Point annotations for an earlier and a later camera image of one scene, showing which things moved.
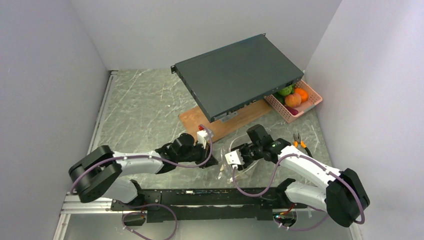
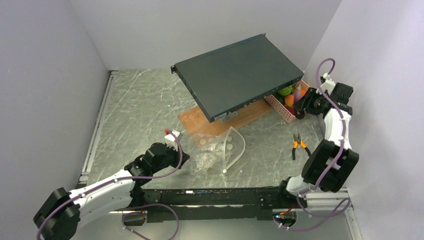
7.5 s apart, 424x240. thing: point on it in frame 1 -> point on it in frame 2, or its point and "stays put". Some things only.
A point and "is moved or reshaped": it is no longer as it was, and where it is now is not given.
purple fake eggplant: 293,111 stays put
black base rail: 168,205 stays put
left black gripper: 204,152 -> 184,158
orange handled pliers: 297,140 stays put
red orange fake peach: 293,100 stays put
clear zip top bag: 260,172 is moved or reshaped
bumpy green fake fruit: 285,91 stays put
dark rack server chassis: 227,79 stays put
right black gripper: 242,152 -> 305,103
